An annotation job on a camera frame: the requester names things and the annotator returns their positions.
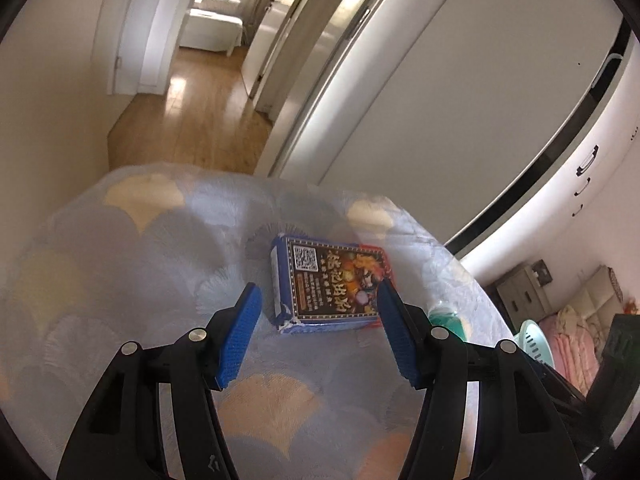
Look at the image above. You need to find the white bed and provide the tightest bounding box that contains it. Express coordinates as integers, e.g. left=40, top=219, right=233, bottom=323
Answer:
left=179, top=0, right=246, bottom=57

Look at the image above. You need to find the pink blanket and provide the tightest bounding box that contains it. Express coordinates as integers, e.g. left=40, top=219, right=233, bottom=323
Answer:
left=547, top=305, right=602, bottom=397

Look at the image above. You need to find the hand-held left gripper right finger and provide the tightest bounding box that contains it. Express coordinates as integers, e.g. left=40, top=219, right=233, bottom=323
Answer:
left=376, top=280, right=583, bottom=480

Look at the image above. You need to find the patterned tablecloth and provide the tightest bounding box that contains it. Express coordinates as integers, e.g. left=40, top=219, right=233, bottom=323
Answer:
left=0, top=162, right=521, bottom=480

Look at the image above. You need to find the white sliding door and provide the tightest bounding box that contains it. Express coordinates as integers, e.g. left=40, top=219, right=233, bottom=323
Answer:
left=255, top=0, right=632, bottom=257

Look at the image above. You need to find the blue box with colourful print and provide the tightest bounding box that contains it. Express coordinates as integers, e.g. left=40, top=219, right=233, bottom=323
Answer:
left=270, top=234, right=393, bottom=333

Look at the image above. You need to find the teal plastic basket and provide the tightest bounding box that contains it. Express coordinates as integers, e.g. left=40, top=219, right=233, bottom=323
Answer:
left=515, top=320, right=557, bottom=367

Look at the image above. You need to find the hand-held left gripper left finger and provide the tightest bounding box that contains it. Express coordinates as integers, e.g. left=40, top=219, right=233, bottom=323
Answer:
left=56, top=282, right=263, bottom=480

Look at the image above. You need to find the small beige drawer cabinet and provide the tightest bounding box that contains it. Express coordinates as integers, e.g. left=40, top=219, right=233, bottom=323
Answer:
left=487, top=259, right=553, bottom=322

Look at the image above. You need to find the white wardrobe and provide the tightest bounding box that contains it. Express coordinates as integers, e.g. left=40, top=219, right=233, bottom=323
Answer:
left=450, top=25, right=640, bottom=286

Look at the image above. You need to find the small teal container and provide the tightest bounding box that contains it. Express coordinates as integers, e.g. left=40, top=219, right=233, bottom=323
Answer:
left=427, top=300, right=471, bottom=342

